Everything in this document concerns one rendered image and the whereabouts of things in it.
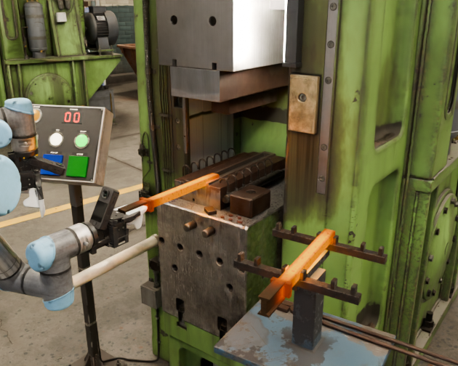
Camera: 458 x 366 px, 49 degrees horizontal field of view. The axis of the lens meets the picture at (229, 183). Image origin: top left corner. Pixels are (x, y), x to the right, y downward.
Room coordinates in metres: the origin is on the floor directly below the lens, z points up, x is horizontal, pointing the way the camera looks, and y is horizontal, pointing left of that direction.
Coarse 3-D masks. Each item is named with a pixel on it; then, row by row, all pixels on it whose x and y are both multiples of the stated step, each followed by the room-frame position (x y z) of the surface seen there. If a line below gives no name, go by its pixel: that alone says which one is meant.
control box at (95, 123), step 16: (48, 112) 1.82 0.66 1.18; (64, 112) 1.80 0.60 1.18; (80, 112) 1.79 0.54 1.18; (96, 112) 1.78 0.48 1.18; (48, 128) 1.78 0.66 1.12; (64, 128) 1.77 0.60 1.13; (80, 128) 1.76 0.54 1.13; (96, 128) 1.75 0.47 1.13; (48, 144) 1.75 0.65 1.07; (64, 144) 1.74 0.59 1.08; (96, 144) 1.72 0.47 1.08; (64, 160) 1.71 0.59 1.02; (96, 160) 1.69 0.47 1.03; (48, 176) 1.69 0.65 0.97; (64, 176) 1.68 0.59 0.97; (96, 176) 1.67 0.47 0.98
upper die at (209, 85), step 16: (176, 80) 1.61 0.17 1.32; (192, 80) 1.57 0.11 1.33; (208, 80) 1.54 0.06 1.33; (224, 80) 1.53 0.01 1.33; (240, 80) 1.60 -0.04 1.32; (256, 80) 1.67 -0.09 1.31; (272, 80) 1.75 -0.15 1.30; (288, 80) 1.84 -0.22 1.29; (176, 96) 1.62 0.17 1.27; (192, 96) 1.57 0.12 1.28; (208, 96) 1.54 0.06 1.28; (224, 96) 1.53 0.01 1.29; (240, 96) 1.60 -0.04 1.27
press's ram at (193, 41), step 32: (160, 0) 1.65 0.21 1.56; (192, 0) 1.57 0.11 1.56; (224, 0) 1.50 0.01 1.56; (256, 0) 1.57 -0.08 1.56; (160, 32) 1.65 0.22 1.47; (192, 32) 1.57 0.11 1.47; (224, 32) 1.50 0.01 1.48; (256, 32) 1.57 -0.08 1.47; (160, 64) 1.65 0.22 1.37; (192, 64) 1.57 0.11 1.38; (224, 64) 1.50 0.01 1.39; (256, 64) 1.58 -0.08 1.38
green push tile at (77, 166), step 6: (72, 156) 1.71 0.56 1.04; (78, 156) 1.70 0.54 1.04; (72, 162) 1.69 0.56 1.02; (78, 162) 1.69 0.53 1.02; (84, 162) 1.69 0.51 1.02; (72, 168) 1.68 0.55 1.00; (78, 168) 1.68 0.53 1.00; (84, 168) 1.67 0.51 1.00; (66, 174) 1.67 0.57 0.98; (72, 174) 1.67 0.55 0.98; (78, 174) 1.67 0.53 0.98; (84, 174) 1.66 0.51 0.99
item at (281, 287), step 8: (328, 232) 1.21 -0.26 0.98; (320, 240) 1.16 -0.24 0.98; (328, 240) 1.17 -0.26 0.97; (312, 248) 1.12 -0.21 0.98; (320, 248) 1.12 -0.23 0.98; (304, 256) 1.08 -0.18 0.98; (312, 256) 1.08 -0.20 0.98; (296, 264) 1.04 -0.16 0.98; (304, 264) 1.04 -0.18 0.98; (288, 272) 1.00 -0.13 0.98; (296, 272) 1.00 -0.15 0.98; (272, 280) 0.96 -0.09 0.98; (280, 280) 0.95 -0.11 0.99; (288, 280) 0.97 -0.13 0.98; (296, 280) 0.99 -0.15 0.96; (272, 288) 0.92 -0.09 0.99; (280, 288) 0.92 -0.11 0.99; (288, 288) 0.94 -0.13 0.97; (264, 296) 0.89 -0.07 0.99; (272, 296) 0.89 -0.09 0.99; (280, 296) 0.94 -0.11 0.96; (288, 296) 0.94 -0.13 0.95; (264, 304) 0.88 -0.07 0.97; (272, 304) 0.90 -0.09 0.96; (280, 304) 0.92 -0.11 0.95; (264, 312) 0.88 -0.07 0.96; (272, 312) 0.89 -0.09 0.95
